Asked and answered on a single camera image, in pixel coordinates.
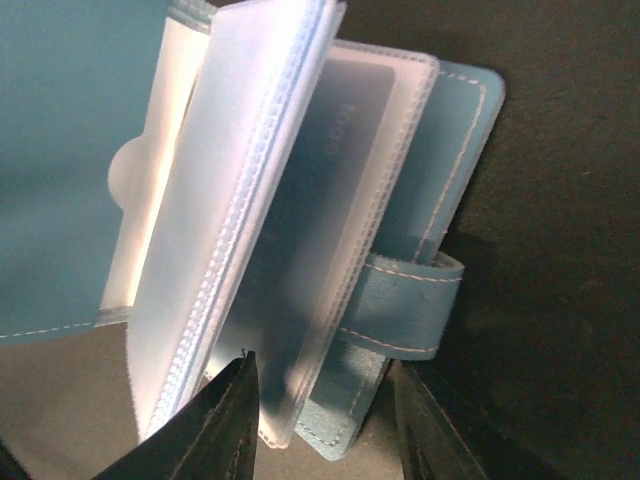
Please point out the blue leather card holder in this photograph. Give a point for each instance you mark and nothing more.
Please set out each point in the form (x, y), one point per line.
(142, 145)

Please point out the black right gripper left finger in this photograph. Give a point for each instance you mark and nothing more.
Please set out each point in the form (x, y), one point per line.
(213, 437)

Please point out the red white april card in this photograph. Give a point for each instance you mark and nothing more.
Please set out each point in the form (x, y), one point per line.
(287, 277)

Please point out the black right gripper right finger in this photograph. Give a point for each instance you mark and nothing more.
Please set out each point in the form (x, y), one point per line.
(431, 445)

